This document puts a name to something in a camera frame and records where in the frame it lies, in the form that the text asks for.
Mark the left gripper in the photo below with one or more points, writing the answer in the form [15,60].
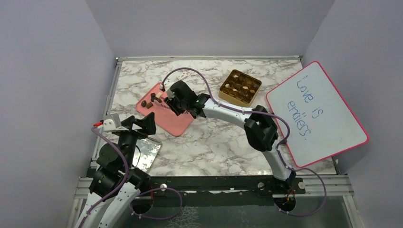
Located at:
[147,123]

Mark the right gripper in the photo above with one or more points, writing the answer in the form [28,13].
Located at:
[170,103]

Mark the pink plastic tray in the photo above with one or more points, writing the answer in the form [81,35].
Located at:
[164,118]

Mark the pink silicone tongs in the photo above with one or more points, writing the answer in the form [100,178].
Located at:
[160,102]

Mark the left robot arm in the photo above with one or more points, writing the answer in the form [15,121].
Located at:
[116,182]

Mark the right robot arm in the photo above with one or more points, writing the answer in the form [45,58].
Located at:
[260,130]

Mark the brown rectangular chocolate bar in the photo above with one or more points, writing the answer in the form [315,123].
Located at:
[149,105]

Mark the gold chocolate tin box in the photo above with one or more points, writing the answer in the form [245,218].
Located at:
[239,89]

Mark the silver tin lid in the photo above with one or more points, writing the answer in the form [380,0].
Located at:
[145,153]

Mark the pink framed whiteboard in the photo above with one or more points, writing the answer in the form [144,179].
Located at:
[320,123]

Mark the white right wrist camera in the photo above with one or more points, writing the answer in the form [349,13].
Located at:
[170,94]

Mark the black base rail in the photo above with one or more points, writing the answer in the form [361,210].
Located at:
[215,191]

